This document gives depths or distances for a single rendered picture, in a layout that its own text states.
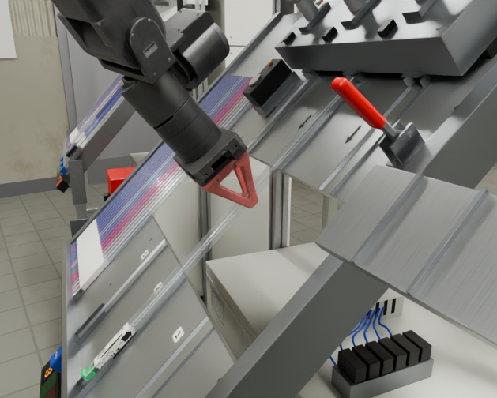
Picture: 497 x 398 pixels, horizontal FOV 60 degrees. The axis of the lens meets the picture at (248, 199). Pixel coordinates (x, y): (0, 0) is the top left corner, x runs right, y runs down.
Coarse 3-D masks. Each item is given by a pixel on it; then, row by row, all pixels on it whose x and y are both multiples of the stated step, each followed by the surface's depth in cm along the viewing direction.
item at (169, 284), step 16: (352, 80) 54; (336, 96) 54; (320, 112) 54; (304, 128) 54; (288, 144) 54; (288, 160) 54; (272, 176) 54; (256, 192) 53; (240, 208) 53; (224, 224) 53; (208, 240) 53; (192, 256) 53; (176, 272) 53; (160, 288) 53; (144, 304) 53; (144, 320) 53; (96, 368) 52
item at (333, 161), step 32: (256, 64) 88; (480, 64) 41; (288, 96) 67; (320, 96) 60; (384, 96) 49; (416, 96) 44; (448, 96) 41; (256, 128) 68; (288, 128) 60; (320, 128) 54; (352, 128) 49; (416, 128) 42; (320, 160) 49; (352, 160) 45; (384, 160) 42; (320, 192) 47
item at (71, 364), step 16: (64, 256) 87; (64, 272) 80; (64, 288) 75; (64, 304) 70; (64, 320) 65; (64, 336) 62; (64, 352) 58; (80, 352) 60; (64, 368) 55; (80, 368) 57; (64, 384) 52
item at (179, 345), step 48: (144, 240) 70; (96, 288) 71; (144, 288) 59; (192, 288) 51; (96, 336) 60; (144, 336) 51; (192, 336) 45; (96, 384) 52; (144, 384) 45; (192, 384) 40
